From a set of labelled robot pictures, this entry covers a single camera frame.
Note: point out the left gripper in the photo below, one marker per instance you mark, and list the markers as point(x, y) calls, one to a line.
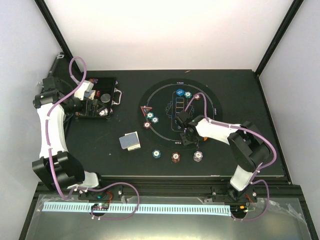
point(93, 112)

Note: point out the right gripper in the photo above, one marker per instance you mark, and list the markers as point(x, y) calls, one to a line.
point(186, 142)

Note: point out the purple poker chip stack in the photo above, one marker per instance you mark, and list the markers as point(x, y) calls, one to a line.
point(198, 156)

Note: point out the red-brown poker chip stack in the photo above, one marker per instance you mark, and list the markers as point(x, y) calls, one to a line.
point(175, 157)

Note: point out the teal poker chip stack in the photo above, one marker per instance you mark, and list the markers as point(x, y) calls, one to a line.
point(156, 154)

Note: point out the blue round blind button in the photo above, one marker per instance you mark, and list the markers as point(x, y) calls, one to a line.
point(180, 93)

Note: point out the red poker chip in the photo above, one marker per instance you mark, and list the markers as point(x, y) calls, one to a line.
point(147, 125)

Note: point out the deck of playing cards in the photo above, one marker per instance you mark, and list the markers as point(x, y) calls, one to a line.
point(130, 141)

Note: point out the red triangular all-in button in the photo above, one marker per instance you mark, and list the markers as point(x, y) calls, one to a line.
point(145, 110)

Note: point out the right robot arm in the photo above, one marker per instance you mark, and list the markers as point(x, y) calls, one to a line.
point(251, 150)

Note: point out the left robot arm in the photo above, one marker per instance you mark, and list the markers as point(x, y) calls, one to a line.
point(56, 167)

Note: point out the black poker chip case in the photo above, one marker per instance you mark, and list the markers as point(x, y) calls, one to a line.
point(55, 89)

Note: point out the clear dealer button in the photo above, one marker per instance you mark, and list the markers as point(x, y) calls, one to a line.
point(105, 98)

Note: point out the red die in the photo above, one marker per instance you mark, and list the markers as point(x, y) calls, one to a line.
point(98, 94)

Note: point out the purple chips in case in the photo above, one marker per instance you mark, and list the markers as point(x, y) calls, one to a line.
point(93, 80)

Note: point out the round black poker mat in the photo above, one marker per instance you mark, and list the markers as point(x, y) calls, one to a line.
point(166, 105)

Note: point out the light blue slotted strip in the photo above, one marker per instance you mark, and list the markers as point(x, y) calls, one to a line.
point(128, 208)

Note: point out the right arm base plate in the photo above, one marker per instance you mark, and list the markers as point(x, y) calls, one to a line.
point(220, 196)

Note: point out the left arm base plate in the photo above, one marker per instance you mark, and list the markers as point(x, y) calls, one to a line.
point(113, 193)

